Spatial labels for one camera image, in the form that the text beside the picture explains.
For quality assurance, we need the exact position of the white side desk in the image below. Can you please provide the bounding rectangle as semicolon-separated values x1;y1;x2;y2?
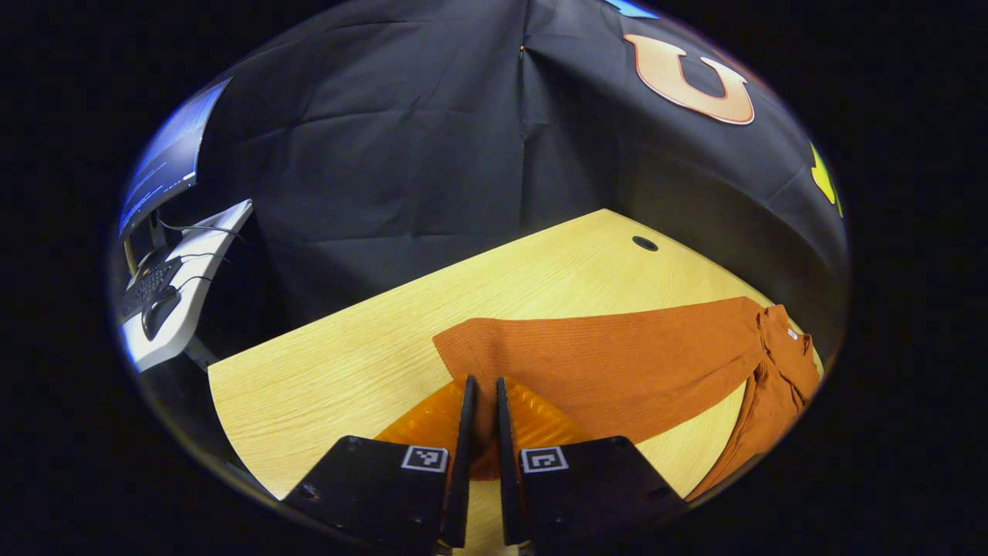
116;198;255;374

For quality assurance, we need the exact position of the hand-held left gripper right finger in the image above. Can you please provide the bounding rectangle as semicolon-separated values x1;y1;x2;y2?
496;376;688;549

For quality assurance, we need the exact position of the black keyboard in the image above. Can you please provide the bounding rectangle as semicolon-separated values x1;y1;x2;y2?
117;256;184;324

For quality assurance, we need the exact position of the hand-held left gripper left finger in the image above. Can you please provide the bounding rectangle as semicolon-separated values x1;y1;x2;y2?
282;375;478;551

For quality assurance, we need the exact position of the rust orange knit cardigan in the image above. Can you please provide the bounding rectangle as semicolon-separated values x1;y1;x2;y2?
432;297;821;501

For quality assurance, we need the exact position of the computer monitor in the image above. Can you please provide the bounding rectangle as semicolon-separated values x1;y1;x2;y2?
117;77;232;240

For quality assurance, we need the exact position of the black computer mouse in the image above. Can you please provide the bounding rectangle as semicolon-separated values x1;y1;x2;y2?
141;286;181;341

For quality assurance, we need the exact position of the black backdrop cloth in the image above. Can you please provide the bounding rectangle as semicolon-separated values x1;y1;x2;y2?
154;0;850;364

